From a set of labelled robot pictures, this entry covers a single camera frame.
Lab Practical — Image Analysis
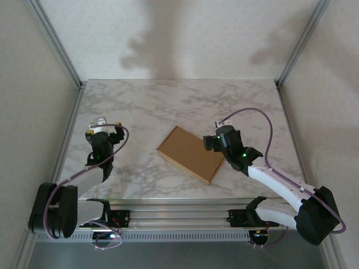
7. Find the brown cardboard paper box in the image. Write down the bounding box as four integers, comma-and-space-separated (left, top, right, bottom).
156, 125, 225, 186

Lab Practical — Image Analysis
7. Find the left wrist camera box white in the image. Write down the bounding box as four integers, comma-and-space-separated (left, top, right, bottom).
89, 117, 113, 135

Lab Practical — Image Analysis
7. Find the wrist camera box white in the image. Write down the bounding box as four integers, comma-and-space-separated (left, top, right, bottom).
89, 117, 113, 135
214, 118, 233, 130

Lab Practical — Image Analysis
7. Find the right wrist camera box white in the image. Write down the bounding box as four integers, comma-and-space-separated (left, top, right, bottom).
214, 118, 233, 130

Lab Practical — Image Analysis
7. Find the aluminium side rail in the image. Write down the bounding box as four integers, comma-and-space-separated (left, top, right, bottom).
276, 86, 314, 191
50, 86, 86, 184

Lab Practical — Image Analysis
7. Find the aluminium mounting rail frame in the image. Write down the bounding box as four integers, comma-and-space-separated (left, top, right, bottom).
25, 197, 333, 232

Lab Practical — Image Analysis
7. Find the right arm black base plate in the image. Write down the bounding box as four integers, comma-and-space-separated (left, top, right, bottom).
227, 208, 280, 228

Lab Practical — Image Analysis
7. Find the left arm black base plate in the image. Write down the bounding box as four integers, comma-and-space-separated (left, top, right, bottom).
79, 210, 131, 228

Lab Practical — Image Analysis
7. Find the grey slotted cable duct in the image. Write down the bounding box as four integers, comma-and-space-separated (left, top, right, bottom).
36, 231, 250, 242

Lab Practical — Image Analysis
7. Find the aluminium corner post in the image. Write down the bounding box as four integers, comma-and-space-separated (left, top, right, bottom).
26, 0, 86, 89
276, 0, 332, 89

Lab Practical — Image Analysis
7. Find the aluminium frame leg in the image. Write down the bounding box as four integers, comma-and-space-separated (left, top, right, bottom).
11, 232, 37, 269
322, 238, 347, 269

